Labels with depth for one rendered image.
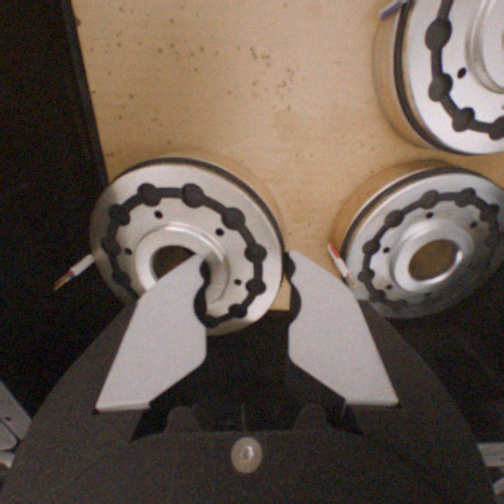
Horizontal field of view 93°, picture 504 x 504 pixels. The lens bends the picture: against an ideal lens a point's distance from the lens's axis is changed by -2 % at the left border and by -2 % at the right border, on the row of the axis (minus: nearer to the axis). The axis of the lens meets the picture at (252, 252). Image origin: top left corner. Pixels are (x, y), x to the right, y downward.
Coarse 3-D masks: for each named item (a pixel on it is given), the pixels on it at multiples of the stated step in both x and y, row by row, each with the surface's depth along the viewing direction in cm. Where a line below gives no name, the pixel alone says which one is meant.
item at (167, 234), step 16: (160, 224) 12; (176, 224) 11; (144, 240) 11; (160, 240) 11; (176, 240) 11; (192, 240) 11; (208, 240) 11; (144, 256) 12; (208, 256) 12; (224, 256) 12; (144, 272) 12; (160, 272) 13; (224, 272) 12; (208, 288) 12; (224, 288) 12; (208, 304) 13
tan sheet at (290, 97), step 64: (128, 0) 11; (192, 0) 11; (256, 0) 11; (320, 0) 11; (384, 0) 11; (128, 64) 13; (192, 64) 13; (256, 64) 13; (320, 64) 13; (128, 128) 14; (192, 128) 14; (256, 128) 14; (320, 128) 14; (384, 128) 14; (320, 192) 16; (320, 256) 18
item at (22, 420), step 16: (0, 352) 9; (0, 368) 9; (0, 384) 10; (16, 384) 10; (0, 400) 10; (16, 400) 10; (32, 400) 11; (0, 416) 11; (16, 416) 11; (32, 416) 11; (16, 432) 12; (480, 432) 13; (496, 432) 13; (480, 448) 13; (496, 448) 13
